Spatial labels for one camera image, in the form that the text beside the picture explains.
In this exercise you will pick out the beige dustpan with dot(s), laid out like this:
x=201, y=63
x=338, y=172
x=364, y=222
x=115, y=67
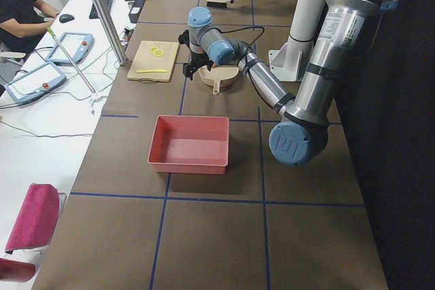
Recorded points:
x=218, y=77

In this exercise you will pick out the black box with label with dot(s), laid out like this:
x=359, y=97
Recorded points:
x=135, y=10

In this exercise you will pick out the yellow plastic knife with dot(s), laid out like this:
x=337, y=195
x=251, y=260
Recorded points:
x=143, y=71

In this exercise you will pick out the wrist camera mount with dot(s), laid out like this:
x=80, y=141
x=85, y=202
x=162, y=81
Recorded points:
x=184, y=38

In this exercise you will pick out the wooden cutting board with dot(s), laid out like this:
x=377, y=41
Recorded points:
x=145, y=60

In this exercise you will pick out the magenta cloth on stand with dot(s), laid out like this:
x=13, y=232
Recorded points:
x=37, y=218

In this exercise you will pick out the lemon slice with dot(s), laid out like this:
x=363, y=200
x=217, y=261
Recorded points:
x=154, y=49
x=158, y=53

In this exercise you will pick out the beige hand brush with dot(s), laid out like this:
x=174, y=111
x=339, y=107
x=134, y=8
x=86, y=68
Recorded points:
x=221, y=3

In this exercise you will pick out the lemon slice far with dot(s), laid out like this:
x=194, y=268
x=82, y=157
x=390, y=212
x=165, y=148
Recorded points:
x=154, y=49

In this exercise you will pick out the teach pendant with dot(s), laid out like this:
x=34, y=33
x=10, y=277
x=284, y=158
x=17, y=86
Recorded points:
x=36, y=83
x=76, y=44

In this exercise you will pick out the black computer mouse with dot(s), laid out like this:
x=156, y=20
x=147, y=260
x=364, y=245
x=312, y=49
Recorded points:
x=66, y=18

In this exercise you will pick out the pink plastic bin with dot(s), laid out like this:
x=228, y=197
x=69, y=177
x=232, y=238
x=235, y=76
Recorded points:
x=190, y=144

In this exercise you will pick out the near teach pendant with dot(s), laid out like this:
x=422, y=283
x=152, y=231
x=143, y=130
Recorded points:
x=36, y=83

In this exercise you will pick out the person in black shirt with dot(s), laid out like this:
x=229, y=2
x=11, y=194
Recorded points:
x=21, y=26

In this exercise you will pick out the lemon slice near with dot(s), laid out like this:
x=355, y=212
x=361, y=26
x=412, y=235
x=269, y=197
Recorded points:
x=158, y=53

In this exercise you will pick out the grabber stick tool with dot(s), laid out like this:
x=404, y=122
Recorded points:
x=95, y=96

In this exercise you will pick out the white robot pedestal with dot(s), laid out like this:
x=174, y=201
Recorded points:
x=290, y=62

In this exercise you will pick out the far teach pendant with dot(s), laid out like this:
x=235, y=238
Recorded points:
x=76, y=44

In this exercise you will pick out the aluminium frame post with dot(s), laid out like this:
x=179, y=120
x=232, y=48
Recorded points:
x=110, y=31

